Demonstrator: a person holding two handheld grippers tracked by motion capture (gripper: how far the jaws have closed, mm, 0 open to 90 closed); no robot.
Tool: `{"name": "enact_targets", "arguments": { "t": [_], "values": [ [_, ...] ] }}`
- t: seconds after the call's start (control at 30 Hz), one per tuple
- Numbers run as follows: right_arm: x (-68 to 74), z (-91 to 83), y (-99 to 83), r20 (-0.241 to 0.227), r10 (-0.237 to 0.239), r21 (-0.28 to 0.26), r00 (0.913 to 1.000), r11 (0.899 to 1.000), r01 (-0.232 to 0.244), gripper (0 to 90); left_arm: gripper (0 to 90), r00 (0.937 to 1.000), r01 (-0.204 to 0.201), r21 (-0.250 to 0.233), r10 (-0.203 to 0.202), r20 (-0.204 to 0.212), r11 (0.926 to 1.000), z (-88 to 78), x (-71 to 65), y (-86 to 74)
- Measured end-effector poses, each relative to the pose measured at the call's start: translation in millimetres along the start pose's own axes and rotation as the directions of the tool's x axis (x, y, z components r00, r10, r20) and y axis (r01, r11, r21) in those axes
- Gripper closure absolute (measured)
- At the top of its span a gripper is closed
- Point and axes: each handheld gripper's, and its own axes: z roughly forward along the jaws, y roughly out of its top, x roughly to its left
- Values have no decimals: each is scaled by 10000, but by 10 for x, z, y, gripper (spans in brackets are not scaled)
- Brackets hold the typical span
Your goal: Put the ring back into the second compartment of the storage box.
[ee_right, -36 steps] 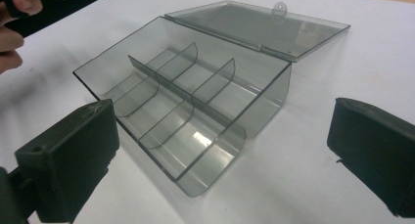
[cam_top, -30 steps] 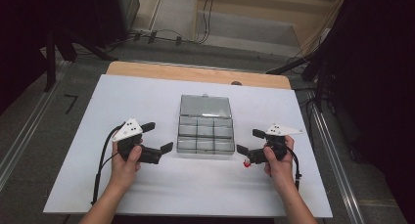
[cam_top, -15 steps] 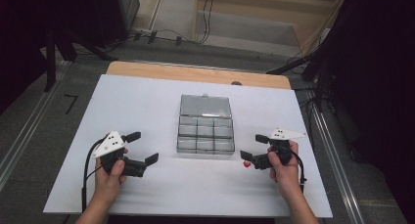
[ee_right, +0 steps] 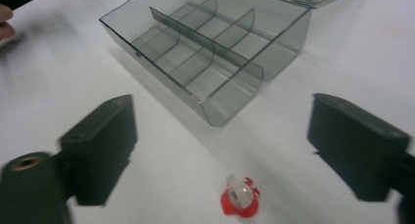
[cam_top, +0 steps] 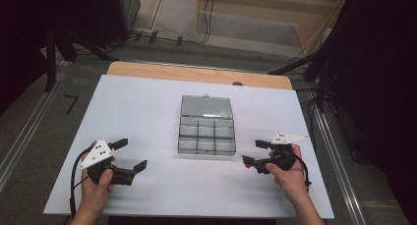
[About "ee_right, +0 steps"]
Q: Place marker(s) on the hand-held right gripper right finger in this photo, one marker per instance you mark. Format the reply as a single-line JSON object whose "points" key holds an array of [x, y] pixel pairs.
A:
{"points": [[359, 145]]}

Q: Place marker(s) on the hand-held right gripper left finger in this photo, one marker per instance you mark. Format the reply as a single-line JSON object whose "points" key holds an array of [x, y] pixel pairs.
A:
{"points": [[98, 149]]}

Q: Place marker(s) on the grey transparent compartment box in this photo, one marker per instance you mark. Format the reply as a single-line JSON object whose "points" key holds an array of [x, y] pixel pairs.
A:
{"points": [[202, 51]]}

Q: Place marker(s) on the small red and clear part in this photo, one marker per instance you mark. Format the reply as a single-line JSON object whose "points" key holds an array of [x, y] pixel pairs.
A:
{"points": [[239, 199]]}

